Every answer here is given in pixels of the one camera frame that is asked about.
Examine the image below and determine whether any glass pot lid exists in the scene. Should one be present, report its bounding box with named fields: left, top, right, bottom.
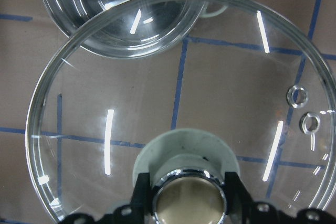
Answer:
left=26, top=0, right=335, bottom=223

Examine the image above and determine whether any pale green cooking pot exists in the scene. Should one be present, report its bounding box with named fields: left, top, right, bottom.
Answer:
left=42, top=0, right=228, bottom=59

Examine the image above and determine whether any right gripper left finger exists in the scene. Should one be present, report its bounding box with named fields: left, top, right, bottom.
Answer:
left=130, top=173, right=153, bottom=219

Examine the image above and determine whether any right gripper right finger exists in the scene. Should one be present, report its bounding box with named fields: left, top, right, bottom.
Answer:
left=223, top=172, right=252, bottom=221

